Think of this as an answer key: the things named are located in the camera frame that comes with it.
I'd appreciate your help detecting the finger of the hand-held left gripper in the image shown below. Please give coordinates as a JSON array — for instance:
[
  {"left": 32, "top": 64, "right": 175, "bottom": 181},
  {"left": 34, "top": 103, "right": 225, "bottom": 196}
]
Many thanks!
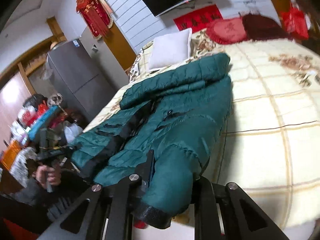
[{"left": 66, "top": 144, "right": 82, "bottom": 156}]

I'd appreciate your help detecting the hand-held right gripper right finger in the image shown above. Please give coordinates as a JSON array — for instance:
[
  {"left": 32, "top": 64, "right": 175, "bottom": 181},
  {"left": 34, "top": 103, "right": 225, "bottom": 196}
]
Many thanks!
[{"left": 192, "top": 176, "right": 288, "bottom": 240}]

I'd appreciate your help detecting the dark red pillow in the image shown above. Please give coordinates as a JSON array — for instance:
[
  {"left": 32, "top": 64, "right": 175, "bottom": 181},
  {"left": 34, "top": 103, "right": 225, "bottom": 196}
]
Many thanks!
[{"left": 241, "top": 14, "right": 290, "bottom": 42}]

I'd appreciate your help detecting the red plastic bag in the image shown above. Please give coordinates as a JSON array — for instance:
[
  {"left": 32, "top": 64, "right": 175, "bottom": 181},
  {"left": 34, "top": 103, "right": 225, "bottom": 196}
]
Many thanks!
[{"left": 280, "top": 2, "right": 310, "bottom": 40}]

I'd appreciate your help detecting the white square pillow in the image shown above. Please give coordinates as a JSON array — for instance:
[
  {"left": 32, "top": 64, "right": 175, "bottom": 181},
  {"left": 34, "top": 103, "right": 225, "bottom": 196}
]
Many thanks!
[{"left": 147, "top": 28, "right": 193, "bottom": 71}]

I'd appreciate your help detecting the white plastic bag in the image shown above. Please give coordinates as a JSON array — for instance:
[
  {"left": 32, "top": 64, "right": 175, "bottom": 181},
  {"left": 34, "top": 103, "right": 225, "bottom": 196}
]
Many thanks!
[{"left": 64, "top": 124, "right": 83, "bottom": 143}]

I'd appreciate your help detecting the wooden door frame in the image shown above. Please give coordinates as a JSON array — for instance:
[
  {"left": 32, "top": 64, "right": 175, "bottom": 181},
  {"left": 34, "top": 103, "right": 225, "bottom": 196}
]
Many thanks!
[{"left": 102, "top": 22, "right": 137, "bottom": 72}]

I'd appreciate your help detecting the red wall banner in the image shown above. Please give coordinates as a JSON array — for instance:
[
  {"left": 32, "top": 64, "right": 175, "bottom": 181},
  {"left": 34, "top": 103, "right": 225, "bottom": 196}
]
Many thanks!
[{"left": 173, "top": 4, "right": 223, "bottom": 32}]

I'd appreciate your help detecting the grey refrigerator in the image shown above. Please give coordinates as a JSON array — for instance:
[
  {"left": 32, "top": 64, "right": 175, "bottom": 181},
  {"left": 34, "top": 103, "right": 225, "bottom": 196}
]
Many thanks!
[{"left": 46, "top": 39, "right": 118, "bottom": 123}]

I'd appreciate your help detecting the floral cream bed blanket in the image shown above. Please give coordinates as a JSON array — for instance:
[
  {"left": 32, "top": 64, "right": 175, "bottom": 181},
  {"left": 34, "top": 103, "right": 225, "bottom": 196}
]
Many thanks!
[{"left": 82, "top": 27, "right": 320, "bottom": 230}]

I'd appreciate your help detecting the person's left forearm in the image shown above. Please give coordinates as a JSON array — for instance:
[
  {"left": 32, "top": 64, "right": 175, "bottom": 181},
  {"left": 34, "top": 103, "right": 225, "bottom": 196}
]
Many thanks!
[{"left": 0, "top": 175, "right": 83, "bottom": 233}]

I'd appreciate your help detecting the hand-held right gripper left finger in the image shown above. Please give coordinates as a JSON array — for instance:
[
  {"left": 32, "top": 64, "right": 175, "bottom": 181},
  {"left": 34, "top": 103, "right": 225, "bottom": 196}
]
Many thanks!
[{"left": 60, "top": 149, "right": 155, "bottom": 234}]

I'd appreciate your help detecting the red heart-shaped pillow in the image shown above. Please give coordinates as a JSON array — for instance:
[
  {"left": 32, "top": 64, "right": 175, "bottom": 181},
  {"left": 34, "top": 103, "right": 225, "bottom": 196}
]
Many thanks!
[{"left": 205, "top": 17, "right": 247, "bottom": 45}]

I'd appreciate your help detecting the blue box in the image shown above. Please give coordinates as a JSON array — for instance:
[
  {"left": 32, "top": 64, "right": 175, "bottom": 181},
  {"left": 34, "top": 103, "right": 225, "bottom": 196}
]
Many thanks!
[{"left": 27, "top": 105, "right": 63, "bottom": 140}]

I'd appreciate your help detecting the red knot wall pennant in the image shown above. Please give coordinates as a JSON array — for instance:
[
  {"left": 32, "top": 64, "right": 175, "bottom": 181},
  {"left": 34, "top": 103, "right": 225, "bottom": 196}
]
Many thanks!
[{"left": 76, "top": 0, "right": 113, "bottom": 39}]

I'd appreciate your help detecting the person's left hand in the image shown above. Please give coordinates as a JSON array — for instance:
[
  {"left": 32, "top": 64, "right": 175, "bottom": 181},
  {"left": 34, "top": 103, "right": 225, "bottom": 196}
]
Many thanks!
[{"left": 35, "top": 164, "right": 62, "bottom": 193}]

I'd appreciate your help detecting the wooden wardrobe door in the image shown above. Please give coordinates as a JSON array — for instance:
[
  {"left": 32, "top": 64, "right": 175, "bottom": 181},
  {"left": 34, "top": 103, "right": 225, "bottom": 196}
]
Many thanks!
[{"left": 0, "top": 74, "right": 33, "bottom": 140}]

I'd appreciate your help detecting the green puffer jacket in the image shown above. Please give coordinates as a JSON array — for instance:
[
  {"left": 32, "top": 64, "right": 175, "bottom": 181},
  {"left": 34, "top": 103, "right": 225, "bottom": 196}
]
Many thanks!
[{"left": 67, "top": 53, "right": 233, "bottom": 230}]

